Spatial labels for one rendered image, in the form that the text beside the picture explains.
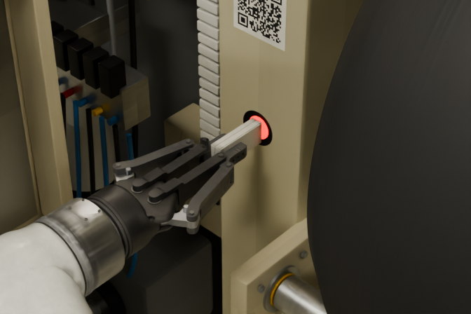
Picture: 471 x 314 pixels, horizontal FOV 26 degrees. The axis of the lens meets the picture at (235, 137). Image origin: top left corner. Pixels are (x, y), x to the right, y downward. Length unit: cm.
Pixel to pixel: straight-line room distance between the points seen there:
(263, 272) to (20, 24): 39
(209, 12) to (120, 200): 27
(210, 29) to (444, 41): 47
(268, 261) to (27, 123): 33
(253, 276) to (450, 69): 47
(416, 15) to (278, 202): 49
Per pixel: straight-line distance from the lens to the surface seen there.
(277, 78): 112
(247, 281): 115
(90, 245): 100
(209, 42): 120
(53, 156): 123
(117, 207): 103
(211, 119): 126
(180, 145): 114
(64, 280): 98
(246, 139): 116
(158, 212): 106
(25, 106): 122
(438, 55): 77
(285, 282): 119
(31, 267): 97
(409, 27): 79
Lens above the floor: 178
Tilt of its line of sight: 38 degrees down
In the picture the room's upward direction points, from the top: straight up
